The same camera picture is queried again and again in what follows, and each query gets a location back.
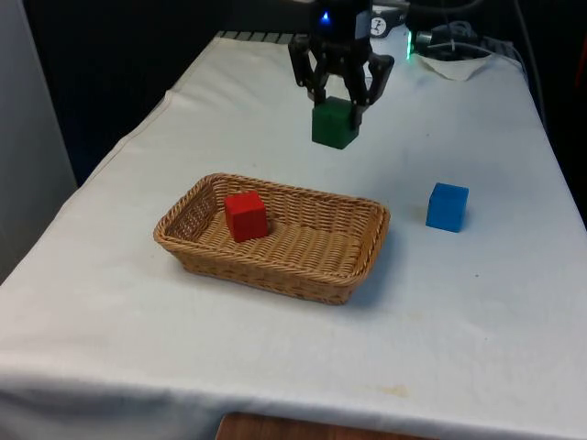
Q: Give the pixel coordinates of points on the green cube block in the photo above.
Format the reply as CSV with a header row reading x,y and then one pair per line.
x,y
333,124

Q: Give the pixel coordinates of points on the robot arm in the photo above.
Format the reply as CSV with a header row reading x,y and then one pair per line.
x,y
390,27

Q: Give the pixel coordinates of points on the blue cube block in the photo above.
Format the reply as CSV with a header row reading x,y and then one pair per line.
x,y
446,207

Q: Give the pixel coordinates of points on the red cube block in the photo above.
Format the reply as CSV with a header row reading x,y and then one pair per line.
x,y
246,216

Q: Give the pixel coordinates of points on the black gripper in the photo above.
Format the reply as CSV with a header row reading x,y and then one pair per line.
x,y
338,20

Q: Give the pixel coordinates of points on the wicker basket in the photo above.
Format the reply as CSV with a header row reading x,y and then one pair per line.
x,y
275,243

